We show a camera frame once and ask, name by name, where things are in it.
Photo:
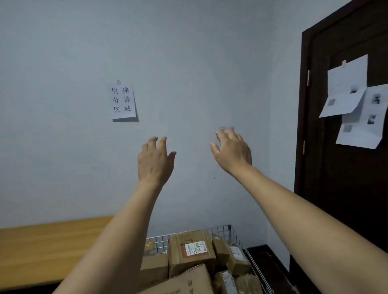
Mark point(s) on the person's left hand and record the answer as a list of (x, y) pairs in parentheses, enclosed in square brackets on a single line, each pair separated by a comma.
[(154, 166)]

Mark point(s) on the person's right hand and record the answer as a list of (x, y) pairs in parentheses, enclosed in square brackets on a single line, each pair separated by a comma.
[(235, 154)]

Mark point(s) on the person's right thumb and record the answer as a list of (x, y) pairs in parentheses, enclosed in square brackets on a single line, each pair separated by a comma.
[(214, 150)]

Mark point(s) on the person's left thumb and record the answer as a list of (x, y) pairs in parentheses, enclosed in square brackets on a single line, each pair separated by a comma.
[(171, 158)]

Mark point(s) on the person's left middle finger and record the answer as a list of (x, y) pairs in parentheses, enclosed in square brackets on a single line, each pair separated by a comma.
[(153, 143)]

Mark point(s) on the person's left forearm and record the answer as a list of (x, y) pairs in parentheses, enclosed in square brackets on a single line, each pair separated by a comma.
[(121, 236)]

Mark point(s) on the person's right forearm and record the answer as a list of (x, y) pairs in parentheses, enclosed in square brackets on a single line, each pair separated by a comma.
[(303, 221)]

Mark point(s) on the pile of cardboard boxes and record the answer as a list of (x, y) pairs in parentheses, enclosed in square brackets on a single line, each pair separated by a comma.
[(189, 251)]

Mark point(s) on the dark brown wooden door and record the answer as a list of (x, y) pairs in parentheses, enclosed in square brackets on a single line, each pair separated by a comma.
[(333, 175)]

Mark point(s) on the white folded paper sheet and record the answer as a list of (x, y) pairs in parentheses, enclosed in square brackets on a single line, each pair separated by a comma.
[(345, 87)]

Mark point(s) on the white paper sheet with photos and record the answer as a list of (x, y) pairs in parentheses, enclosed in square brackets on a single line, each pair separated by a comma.
[(366, 127)]

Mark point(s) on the white paper wall sign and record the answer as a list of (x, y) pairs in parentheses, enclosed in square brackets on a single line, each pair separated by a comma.
[(124, 103)]

